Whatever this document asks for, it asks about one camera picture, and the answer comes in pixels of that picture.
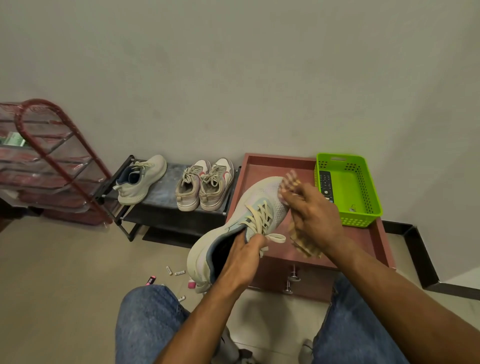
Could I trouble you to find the person's left hand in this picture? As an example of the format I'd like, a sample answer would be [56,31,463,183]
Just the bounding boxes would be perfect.
[217,232,269,293]

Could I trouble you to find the person's right hand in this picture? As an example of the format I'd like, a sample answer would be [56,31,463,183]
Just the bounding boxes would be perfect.
[279,182,346,256]

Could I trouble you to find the striped yellow cleaning cloth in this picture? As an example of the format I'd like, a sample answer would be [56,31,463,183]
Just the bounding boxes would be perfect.
[278,169,323,259]

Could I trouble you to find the black remote control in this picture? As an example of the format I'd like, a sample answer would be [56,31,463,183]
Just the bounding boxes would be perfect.
[318,170,335,203]

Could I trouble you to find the grey-blue sneaker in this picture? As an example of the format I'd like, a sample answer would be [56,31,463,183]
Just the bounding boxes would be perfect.
[112,154,168,206]
[186,176,290,294]

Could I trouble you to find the white pink sneaker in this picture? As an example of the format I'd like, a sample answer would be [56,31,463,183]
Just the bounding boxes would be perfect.
[175,159,212,212]
[198,157,235,212]

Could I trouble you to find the red-brown drawer cabinet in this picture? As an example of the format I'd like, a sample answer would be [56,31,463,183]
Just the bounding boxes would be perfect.
[224,152,397,303]

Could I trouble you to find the person's left forearm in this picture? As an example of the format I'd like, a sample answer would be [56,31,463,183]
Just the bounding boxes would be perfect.
[153,284,245,364]

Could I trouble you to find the person's right forearm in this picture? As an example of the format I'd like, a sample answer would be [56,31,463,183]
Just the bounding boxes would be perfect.
[326,239,480,364]

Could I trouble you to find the person's grey slipper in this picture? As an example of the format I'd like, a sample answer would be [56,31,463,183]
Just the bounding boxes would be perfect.
[298,339,315,364]
[221,326,241,364]

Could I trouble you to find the person's right leg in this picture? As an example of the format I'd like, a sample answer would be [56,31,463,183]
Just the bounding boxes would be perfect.
[311,273,412,364]

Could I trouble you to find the green plastic basket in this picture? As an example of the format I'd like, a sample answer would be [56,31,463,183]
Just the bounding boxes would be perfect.
[314,152,384,229]

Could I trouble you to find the black stool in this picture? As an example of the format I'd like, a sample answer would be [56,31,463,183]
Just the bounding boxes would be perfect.
[238,348,260,364]

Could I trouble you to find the black shoe rack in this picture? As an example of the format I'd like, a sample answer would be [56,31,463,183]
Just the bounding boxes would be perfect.
[93,154,241,248]

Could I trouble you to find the black baseboard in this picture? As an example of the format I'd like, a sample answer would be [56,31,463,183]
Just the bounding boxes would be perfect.
[382,220,480,302]

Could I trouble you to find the red metal rack plastic-wrapped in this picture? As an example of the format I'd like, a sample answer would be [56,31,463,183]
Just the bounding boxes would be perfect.
[0,98,113,227]

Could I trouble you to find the green white packet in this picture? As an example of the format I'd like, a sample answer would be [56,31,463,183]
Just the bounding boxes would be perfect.
[0,131,27,148]

